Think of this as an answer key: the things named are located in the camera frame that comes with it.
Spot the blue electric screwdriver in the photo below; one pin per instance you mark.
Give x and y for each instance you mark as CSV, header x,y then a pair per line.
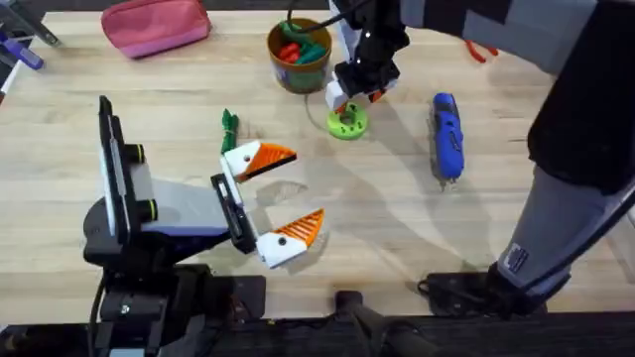
x,y
449,139

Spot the black rail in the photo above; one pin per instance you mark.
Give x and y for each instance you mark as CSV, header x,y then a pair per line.
x,y
496,337

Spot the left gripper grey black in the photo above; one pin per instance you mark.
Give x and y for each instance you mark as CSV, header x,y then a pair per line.
x,y
188,208

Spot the green disc with holes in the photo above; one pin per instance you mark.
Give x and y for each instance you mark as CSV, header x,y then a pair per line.
x,y
347,128

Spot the green toy vegetable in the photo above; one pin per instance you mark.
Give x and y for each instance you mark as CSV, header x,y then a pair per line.
x,y
229,131

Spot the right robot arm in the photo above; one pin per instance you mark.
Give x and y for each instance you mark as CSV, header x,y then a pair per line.
x,y
560,223

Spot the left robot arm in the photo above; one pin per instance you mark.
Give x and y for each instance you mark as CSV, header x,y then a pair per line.
x,y
149,307

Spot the purple blue tool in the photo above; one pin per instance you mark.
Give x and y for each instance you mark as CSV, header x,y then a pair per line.
x,y
22,53

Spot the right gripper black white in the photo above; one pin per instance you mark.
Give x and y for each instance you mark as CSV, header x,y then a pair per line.
x,y
377,49

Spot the left wrist black upright plate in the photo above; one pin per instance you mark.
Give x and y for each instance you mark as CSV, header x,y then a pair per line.
x,y
115,168

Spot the pink zip bag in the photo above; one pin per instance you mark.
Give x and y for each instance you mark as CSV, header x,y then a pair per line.
x,y
154,25

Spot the brown tub with toys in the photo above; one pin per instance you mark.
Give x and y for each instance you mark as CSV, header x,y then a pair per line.
x,y
300,64

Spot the black grey tool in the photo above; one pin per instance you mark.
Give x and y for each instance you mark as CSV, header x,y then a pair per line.
x,y
30,22

